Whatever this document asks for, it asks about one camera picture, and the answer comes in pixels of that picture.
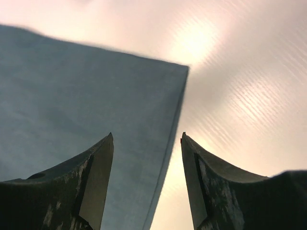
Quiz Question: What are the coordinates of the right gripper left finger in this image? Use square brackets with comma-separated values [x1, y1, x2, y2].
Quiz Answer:
[0, 135, 114, 230]

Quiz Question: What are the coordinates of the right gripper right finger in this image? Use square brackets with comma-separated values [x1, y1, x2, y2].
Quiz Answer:
[180, 134, 307, 230]

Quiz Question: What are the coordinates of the grey-blue t shirt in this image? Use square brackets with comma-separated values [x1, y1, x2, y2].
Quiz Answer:
[0, 25, 189, 230]

